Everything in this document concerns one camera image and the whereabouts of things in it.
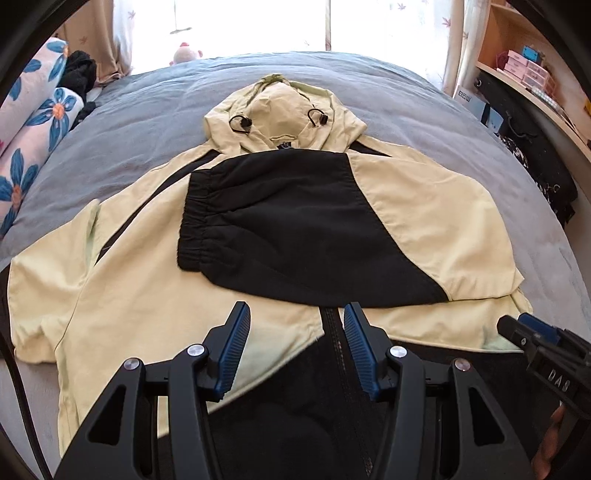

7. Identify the black bag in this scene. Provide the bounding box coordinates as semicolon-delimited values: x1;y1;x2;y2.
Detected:
475;71;579;228

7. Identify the sheer white flower-print curtain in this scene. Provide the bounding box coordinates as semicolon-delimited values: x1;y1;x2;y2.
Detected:
442;0;491;99
113;0;326;70

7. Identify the black cable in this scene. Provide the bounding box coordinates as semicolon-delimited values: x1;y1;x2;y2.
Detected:
0;318;29;409

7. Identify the wooden shelf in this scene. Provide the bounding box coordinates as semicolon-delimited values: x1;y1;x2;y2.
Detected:
475;0;591;155

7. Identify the grey bed blanket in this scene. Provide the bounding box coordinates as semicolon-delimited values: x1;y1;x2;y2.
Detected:
0;51;591;480

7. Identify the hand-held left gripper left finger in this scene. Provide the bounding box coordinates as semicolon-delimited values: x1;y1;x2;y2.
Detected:
55;302;252;480

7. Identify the yellow black hooded jacket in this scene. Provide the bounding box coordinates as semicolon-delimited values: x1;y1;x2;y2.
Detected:
8;74;534;480

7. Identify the white printed box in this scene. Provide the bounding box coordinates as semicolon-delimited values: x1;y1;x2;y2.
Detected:
452;83;490;124

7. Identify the black clothes pile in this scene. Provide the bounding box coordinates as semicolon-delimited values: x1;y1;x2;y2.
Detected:
62;50;99;124

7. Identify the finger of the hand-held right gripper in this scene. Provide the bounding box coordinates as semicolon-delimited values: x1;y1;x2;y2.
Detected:
518;312;562;344
497;315;539;354

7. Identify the blue floral white pillow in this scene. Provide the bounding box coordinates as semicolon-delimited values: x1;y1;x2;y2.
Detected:
0;87;86;238
0;39;70;145

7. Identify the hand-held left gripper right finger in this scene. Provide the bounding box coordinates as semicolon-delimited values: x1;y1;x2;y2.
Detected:
344;302;542;480

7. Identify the pink plush toy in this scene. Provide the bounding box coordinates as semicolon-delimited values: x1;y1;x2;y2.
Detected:
172;42;204;65

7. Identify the person's right hand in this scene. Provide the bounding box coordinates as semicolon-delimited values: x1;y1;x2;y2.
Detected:
531;406;567;480

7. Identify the beige curtain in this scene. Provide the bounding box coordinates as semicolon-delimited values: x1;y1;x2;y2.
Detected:
65;0;134;78

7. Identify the grey window handle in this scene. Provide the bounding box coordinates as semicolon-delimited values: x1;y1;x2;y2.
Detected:
168;0;193;36

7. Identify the stack of pink boxes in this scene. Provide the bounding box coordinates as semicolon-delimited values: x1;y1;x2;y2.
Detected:
503;48;552;90

